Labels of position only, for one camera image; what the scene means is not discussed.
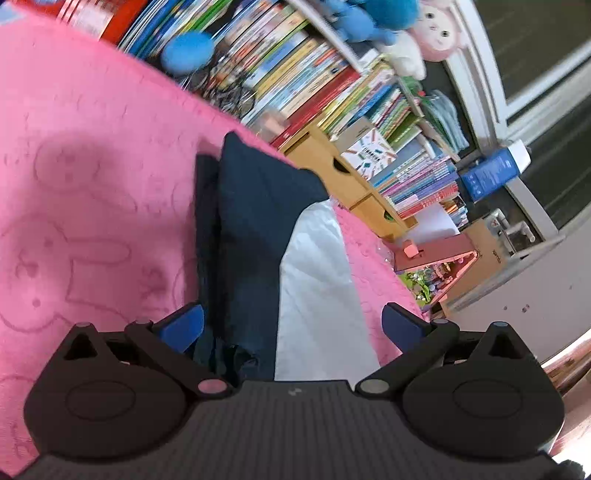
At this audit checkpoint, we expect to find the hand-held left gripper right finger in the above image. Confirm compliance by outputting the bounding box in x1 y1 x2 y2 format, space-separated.
355 302 529 400

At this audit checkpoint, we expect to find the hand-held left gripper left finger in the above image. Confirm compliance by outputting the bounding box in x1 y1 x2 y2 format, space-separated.
60 304 234 400

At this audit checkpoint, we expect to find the navy and white jacket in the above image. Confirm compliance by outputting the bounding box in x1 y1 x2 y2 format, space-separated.
191 131 384 384

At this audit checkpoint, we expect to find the pink toy house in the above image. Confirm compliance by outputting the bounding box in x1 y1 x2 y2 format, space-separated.
392 228 481 305

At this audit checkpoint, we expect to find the cardboard box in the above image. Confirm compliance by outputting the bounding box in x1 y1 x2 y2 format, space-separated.
443 217 509 303

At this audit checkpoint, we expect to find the pink bunny print blanket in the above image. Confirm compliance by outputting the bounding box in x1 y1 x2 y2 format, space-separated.
0 14 426 476

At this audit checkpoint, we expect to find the white printed pencil box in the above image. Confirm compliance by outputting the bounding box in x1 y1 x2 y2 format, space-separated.
339 128 398 177

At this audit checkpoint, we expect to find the blue and white carton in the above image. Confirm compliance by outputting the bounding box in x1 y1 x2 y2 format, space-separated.
459 138 532 204

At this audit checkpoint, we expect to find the wooden drawer organizer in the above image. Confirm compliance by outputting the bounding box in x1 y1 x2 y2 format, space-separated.
279 124 419 241

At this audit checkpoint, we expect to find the black model bicycle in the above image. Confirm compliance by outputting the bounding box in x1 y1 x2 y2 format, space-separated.
185 60 259 121

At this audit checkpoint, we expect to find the white plush toy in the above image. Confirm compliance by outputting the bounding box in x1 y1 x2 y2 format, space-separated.
390 30 428 79

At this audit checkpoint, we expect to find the blue plush ball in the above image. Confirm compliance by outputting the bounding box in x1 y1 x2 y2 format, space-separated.
159 32 215 77

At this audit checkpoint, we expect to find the row of colourful books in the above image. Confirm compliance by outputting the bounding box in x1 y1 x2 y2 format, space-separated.
117 0 469 232

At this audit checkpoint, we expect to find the pink plush bunny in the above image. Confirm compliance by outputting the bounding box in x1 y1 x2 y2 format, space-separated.
411 0 472 63

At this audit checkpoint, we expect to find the blue plush toy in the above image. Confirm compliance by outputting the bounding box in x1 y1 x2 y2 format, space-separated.
318 0 421 44

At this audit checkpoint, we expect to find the red plastic crate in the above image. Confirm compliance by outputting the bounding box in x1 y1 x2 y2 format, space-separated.
9 0 148 44

